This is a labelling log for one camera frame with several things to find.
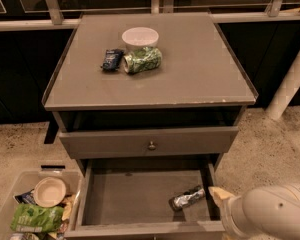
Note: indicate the clear plastic storage bin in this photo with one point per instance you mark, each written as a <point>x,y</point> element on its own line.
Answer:
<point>27,181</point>

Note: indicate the green chip bag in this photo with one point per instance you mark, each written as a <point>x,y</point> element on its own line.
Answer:
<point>36,219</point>

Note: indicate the grey drawer cabinet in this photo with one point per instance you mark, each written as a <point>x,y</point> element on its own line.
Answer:
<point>198,84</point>

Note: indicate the grey closed upper drawer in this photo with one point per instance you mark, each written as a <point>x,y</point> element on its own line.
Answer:
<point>134,143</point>

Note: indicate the grey open middle drawer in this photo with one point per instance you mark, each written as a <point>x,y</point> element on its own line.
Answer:
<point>131,199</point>

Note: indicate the beige paper bowl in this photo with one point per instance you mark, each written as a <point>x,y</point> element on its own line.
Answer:
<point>49,192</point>

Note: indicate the white round bowl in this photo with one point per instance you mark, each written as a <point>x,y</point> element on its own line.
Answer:
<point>139,37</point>

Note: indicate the blue snack bag in bin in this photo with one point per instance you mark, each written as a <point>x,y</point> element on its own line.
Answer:
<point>25,198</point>

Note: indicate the crushed green soda can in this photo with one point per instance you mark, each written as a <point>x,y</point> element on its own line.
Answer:
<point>142,59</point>

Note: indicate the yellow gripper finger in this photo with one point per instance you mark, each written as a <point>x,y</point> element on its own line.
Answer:
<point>219,195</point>

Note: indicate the metal window railing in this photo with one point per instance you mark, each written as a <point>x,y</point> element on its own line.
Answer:
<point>57,14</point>

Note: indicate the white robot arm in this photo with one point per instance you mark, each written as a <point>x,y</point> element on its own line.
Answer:
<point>272,210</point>

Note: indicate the round brass drawer knob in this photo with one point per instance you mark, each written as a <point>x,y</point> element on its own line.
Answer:
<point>152,146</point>

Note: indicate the silver redbull can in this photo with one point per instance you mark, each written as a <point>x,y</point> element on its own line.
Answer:
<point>187,198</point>

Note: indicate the dark blue snack packet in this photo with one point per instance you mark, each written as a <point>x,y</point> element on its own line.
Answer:
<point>112,59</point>

